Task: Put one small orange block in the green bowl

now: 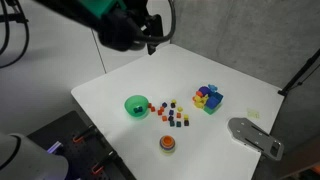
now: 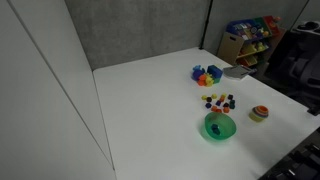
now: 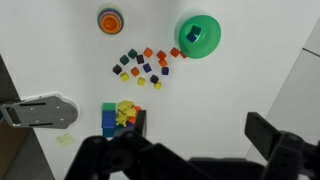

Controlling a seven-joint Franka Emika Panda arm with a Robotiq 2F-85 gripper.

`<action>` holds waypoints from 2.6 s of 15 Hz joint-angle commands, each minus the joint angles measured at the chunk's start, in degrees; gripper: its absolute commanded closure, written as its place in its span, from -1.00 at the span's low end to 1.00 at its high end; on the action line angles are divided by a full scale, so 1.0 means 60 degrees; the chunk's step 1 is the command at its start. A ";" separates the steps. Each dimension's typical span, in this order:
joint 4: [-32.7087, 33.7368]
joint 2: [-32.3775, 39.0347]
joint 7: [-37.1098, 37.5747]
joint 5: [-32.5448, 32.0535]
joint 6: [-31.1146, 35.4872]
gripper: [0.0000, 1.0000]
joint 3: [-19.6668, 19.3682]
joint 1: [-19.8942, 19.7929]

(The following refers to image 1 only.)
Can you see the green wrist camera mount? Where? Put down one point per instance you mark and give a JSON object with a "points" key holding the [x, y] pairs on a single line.
{"points": [[106, 6]]}

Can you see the purple lit device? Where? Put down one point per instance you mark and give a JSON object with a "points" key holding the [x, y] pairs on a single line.
{"points": [[55, 147]]}

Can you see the green plastic bowl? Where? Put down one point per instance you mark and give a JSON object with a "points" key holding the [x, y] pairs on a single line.
{"points": [[135, 104]]}

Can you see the grey metal mounting plate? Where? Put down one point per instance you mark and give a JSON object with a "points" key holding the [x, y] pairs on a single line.
{"points": [[255, 136]]}

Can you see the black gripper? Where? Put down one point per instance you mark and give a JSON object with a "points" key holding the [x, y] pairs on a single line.
{"points": [[120, 31]]}

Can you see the small dark purple block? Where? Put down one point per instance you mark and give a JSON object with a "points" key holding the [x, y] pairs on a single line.
{"points": [[186, 123], [170, 118], [173, 105]]}

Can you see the purple toy piece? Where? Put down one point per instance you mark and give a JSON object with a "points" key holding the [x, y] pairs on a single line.
{"points": [[203, 90]]}

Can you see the small yellow block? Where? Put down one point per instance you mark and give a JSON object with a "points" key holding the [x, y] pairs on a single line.
{"points": [[173, 101], [186, 117], [180, 109]]}

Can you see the light blue toy piece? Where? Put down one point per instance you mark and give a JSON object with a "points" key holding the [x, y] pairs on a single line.
{"points": [[212, 87]]}

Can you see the large green cube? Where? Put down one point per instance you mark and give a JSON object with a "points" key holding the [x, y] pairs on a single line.
{"points": [[210, 110]]}

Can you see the Franka robot arm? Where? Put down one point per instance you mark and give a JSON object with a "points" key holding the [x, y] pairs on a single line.
{"points": [[26, 156]]}

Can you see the large blue cube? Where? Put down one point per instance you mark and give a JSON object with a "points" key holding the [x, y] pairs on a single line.
{"points": [[216, 98]]}

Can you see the small orange block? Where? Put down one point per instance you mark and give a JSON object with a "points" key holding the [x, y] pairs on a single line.
{"points": [[149, 105], [153, 109], [159, 112], [164, 118], [162, 109], [178, 115]]}

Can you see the small dark green block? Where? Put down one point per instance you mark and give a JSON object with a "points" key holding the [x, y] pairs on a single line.
{"points": [[172, 123]]}

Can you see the orange black clamp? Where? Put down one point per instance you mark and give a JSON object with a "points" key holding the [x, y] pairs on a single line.
{"points": [[81, 136], [100, 166]]}

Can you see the orange toy piece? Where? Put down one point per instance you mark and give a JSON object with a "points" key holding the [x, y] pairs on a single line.
{"points": [[199, 94]]}

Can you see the black perforated base board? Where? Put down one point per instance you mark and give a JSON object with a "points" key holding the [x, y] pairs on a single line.
{"points": [[66, 133]]}

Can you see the yellow toy figure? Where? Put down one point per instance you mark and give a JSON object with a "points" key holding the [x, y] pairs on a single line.
{"points": [[200, 100]]}

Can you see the small dark blue block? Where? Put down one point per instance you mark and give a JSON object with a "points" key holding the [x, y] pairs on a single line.
{"points": [[140, 108], [136, 109]]}

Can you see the black tripod leg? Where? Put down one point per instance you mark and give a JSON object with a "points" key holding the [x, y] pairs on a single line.
{"points": [[300, 73]]}

